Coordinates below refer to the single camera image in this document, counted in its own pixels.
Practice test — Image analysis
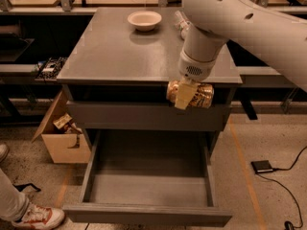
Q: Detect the white shoe tip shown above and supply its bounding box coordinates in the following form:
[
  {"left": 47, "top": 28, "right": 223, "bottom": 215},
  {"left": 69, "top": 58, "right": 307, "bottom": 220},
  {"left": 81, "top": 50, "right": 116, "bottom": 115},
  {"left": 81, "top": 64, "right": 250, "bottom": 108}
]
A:
[{"left": 0, "top": 144, "right": 10, "bottom": 162}]

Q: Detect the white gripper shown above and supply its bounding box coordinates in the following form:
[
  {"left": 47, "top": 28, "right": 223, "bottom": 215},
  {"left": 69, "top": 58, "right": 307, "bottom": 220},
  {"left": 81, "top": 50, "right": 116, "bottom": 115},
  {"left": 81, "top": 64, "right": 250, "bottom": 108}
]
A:
[{"left": 175, "top": 50, "right": 216, "bottom": 110}]

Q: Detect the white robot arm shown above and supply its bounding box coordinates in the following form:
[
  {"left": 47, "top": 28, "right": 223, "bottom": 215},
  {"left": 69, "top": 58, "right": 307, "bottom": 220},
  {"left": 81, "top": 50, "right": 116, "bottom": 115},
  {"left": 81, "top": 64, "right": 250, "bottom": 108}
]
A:
[{"left": 178, "top": 0, "right": 307, "bottom": 91}]

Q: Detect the grey drawer cabinet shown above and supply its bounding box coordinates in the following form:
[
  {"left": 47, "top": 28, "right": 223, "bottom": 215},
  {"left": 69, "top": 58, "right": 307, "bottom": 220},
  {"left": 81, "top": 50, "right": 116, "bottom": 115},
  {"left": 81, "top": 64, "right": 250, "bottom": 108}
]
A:
[{"left": 58, "top": 8, "right": 242, "bottom": 148}]

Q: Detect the black patterned device on shelf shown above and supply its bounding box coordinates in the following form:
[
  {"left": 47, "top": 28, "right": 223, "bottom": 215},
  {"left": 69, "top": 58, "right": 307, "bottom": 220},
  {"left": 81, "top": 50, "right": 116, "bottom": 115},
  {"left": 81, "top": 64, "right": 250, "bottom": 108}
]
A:
[{"left": 35, "top": 57, "right": 66, "bottom": 81}]

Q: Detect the orange drink can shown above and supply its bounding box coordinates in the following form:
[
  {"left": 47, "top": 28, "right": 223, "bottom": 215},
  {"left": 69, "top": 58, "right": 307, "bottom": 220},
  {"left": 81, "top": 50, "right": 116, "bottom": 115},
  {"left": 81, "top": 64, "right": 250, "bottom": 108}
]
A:
[{"left": 166, "top": 80, "right": 214, "bottom": 108}]

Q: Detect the open grey middle drawer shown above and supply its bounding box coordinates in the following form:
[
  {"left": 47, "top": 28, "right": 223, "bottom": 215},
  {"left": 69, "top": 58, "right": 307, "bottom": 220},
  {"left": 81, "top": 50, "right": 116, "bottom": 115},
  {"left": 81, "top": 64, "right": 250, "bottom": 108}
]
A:
[{"left": 63, "top": 130, "right": 232, "bottom": 227}]

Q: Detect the white red sneaker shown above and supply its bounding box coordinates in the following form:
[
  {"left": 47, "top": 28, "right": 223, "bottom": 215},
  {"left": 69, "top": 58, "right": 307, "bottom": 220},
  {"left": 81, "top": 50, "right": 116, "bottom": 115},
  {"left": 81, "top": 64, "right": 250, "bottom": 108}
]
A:
[{"left": 12, "top": 203, "right": 65, "bottom": 230}]

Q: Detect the closed grey top drawer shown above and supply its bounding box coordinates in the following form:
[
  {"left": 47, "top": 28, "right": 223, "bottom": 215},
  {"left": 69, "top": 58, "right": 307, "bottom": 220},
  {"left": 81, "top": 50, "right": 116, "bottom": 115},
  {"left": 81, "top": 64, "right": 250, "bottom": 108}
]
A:
[{"left": 67, "top": 101, "right": 230, "bottom": 131}]

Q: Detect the snack packet in box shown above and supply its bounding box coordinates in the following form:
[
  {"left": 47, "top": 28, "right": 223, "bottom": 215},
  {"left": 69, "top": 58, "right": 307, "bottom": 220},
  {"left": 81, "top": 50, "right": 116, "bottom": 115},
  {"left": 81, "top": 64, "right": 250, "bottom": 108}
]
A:
[{"left": 53, "top": 113, "right": 72, "bottom": 129}]

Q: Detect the black foot pedal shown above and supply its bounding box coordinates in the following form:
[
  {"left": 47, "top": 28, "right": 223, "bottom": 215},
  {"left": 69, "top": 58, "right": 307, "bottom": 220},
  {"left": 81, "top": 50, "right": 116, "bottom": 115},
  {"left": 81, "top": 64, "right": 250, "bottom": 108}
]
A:
[{"left": 251, "top": 160, "right": 273, "bottom": 173}]

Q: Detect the black strap on floor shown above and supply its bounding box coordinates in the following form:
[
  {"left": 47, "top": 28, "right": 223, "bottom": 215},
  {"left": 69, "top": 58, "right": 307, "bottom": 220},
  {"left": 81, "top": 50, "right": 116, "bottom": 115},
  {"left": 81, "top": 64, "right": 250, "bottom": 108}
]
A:
[{"left": 12, "top": 183, "right": 42, "bottom": 194}]

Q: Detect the grey trouser leg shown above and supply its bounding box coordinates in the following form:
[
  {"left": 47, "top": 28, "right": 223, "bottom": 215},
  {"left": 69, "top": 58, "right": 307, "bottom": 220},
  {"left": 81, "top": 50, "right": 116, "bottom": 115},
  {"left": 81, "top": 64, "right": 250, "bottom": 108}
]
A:
[{"left": 0, "top": 169, "right": 30, "bottom": 221}]

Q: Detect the clear plastic water bottle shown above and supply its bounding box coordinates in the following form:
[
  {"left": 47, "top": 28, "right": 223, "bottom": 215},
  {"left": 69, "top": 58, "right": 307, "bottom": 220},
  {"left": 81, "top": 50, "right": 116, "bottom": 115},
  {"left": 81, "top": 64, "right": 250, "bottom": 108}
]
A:
[{"left": 174, "top": 11, "right": 190, "bottom": 39}]

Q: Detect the cardboard box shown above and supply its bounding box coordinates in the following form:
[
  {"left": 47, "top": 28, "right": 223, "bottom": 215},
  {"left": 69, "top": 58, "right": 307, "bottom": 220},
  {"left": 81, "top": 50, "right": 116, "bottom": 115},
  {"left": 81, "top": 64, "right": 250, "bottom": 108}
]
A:
[{"left": 32, "top": 91, "right": 91, "bottom": 163}]

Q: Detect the black pedal cable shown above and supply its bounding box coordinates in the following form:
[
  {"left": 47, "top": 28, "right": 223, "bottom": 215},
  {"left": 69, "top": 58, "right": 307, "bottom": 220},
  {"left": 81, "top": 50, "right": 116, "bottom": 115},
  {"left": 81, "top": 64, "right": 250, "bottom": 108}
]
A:
[{"left": 256, "top": 145, "right": 307, "bottom": 230}]

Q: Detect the white bowl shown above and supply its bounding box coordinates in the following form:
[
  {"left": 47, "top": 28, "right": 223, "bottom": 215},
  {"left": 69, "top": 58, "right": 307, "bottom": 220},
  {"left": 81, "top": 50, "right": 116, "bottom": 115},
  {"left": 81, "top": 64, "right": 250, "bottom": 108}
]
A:
[{"left": 128, "top": 11, "right": 162, "bottom": 32}]

